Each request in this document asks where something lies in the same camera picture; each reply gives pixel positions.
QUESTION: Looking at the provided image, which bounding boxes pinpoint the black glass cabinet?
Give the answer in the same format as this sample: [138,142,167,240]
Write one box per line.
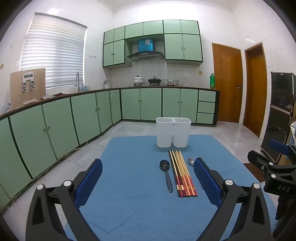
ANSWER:
[261,72,296,163]

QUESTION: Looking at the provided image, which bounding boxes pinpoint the black spoon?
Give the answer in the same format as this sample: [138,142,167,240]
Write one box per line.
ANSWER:
[159,159,173,193]

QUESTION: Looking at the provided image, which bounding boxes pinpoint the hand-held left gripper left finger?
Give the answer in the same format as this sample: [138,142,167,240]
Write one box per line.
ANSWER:
[26,158,103,241]

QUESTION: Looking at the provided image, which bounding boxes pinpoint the wooden door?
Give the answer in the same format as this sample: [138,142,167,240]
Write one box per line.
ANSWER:
[243,43,267,137]
[212,43,243,123]

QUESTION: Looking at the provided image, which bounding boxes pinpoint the green cabinets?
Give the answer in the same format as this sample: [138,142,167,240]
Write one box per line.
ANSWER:
[0,88,220,202]
[103,20,203,69]

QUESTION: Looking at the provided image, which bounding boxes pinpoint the white wall-mount holder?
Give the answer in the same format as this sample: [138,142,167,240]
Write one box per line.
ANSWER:
[21,72,36,91]

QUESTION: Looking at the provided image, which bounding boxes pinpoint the blue table cloth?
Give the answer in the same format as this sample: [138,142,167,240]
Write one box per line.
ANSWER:
[63,136,278,241]

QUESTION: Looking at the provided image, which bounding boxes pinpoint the white window blind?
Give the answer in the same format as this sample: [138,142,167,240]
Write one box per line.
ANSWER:
[20,13,88,88]

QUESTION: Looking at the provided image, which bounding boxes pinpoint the green lower cabinets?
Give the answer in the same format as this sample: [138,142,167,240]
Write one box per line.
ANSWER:
[0,88,220,202]

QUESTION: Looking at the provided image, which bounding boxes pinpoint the brown floor mat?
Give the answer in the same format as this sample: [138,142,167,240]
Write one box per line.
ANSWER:
[243,163,266,183]

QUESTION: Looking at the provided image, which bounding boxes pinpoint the wooden board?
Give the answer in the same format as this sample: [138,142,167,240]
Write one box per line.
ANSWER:
[10,68,46,109]

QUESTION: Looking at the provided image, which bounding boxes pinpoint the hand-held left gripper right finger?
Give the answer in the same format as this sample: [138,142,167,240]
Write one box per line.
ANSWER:
[193,158,271,241]

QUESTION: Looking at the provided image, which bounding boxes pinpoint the bundle of chopsticks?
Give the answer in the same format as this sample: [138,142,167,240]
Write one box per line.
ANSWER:
[168,150,198,198]

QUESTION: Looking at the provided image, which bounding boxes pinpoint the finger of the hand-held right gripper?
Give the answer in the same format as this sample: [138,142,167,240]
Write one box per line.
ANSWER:
[269,139,296,164]
[247,150,275,173]

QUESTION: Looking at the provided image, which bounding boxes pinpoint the white double utensil holder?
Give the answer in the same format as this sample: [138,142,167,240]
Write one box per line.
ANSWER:
[156,117,192,148]

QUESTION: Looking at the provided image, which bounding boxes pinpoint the range hood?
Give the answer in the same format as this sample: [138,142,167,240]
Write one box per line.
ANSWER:
[127,38,165,62]

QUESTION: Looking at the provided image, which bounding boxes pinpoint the green upper cabinets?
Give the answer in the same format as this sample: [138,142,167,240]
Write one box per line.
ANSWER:
[103,20,203,69]

